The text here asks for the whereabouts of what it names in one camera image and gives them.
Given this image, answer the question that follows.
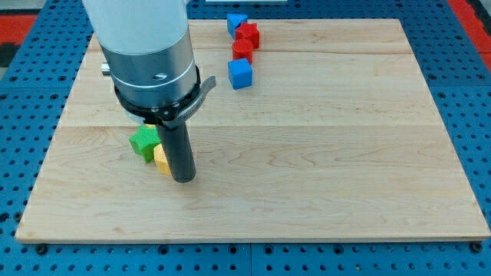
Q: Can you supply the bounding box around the green star block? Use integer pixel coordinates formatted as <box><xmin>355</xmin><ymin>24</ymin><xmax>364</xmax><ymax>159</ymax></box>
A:
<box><xmin>129</xmin><ymin>125</ymin><xmax>160</xmax><ymax>163</ymax></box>

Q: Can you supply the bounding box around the red cylinder block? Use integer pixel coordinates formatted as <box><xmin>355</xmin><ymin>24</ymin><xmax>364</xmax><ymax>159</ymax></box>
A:
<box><xmin>232</xmin><ymin>39</ymin><xmax>254</xmax><ymax>64</ymax></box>

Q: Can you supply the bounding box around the blue triangle block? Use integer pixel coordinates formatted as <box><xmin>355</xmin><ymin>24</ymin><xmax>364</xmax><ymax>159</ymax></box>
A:
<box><xmin>226</xmin><ymin>13</ymin><xmax>248</xmax><ymax>39</ymax></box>

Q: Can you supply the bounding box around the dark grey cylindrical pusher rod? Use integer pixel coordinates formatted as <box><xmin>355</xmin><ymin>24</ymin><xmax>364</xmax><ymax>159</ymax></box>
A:
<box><xmin>157</xmin><ymin>123</ymin><xmax>196</xmax><ymax>183</ymax></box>

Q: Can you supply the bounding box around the black clamp ring with lever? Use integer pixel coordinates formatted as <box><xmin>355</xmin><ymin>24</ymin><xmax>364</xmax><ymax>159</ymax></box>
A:
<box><xmin>114</xmin><ymin>67</ymin><xmax>216</xmax><ymax>129</ymax></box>

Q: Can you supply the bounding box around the wooden board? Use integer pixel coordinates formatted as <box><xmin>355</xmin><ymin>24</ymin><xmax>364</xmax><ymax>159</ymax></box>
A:
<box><xmin>15</xmin><ymin>19</ymin><xmax>490</xmax><ymax>244</ymax></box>

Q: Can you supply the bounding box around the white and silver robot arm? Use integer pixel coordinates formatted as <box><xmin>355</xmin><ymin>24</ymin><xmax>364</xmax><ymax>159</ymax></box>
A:
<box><xmin>83</xmin><ymin>0</ymin><xmax>216</xmax><ymax>183</ymax></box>

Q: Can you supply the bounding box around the yellow block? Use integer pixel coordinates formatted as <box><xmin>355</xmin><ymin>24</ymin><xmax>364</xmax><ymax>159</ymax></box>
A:
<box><xmin>145</xmin><ymin>124</ymin><xmax>171</xmax><ymax>176</ymax></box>

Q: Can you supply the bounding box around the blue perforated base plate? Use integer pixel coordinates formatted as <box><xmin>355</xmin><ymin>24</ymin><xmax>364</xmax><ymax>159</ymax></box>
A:
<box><xmin>1</xmin><ymin>1</ymin><xmax>490</xmax><ymax>275</ymax></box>

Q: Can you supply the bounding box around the red star block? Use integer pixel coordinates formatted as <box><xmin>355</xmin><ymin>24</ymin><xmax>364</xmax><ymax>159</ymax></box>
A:
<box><xmin>235</xmin><ymin>22</ymin><xmax>260</xmax><ymax>49</ymax></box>

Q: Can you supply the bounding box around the blue cube block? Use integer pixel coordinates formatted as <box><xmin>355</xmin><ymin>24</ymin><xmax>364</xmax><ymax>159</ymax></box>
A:
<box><xmin>228</xmin><ymin>58</ymin><xmax>253</xmax><ymax>90</ymax></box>

